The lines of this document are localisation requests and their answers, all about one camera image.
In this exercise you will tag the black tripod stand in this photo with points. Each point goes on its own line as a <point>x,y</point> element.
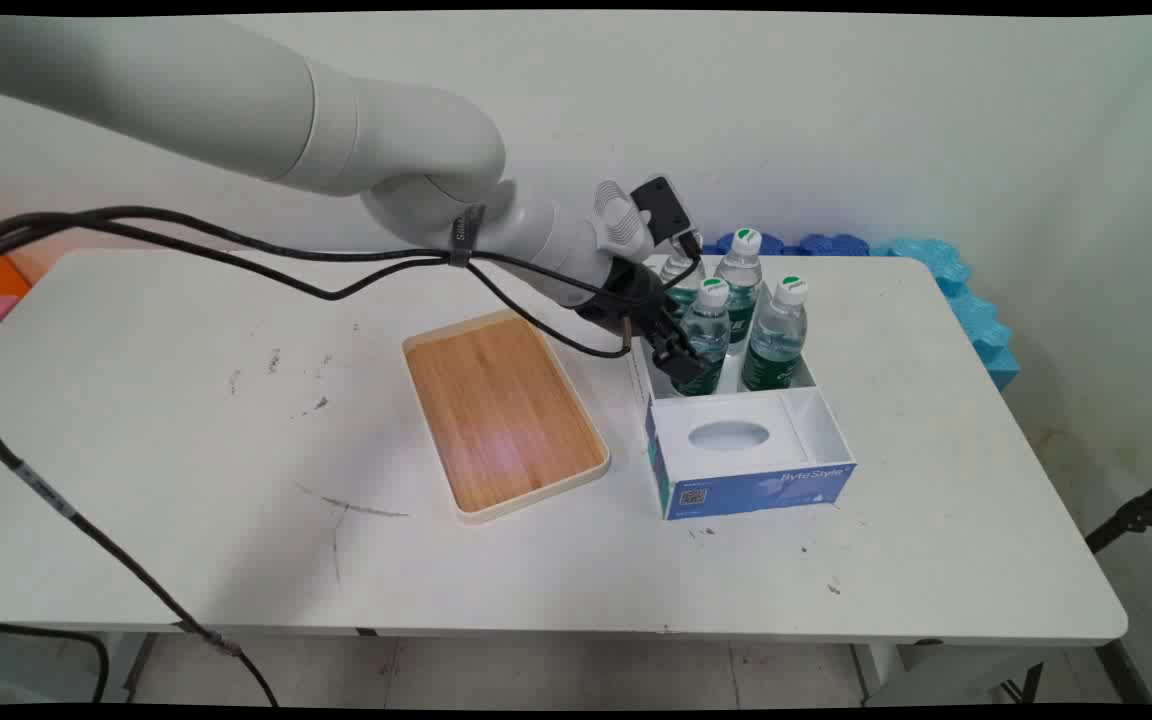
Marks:
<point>1131,520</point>

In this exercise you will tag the blue and white cardboard box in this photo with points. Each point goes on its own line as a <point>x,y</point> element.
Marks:
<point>736,490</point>

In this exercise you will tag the light blue foam mat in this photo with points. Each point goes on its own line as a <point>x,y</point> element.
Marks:
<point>976,320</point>

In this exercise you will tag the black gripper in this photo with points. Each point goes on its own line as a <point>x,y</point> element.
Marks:
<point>631,300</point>

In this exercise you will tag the clear water bottle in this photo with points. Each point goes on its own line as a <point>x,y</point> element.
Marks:
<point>716,325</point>
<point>741,270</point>
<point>681,275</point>
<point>776,340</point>

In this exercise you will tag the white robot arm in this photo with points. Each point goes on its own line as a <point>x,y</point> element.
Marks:
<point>236,110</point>

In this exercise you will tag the wooden tray, cream rim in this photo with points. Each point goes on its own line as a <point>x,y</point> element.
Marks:
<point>501,410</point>

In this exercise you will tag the grey table leg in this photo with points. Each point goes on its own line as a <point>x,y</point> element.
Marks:
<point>139,665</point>

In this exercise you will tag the dark blue foam mat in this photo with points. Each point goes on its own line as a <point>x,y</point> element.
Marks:
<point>831,245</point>

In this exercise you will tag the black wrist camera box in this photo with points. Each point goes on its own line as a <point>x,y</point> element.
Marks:
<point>661,208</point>

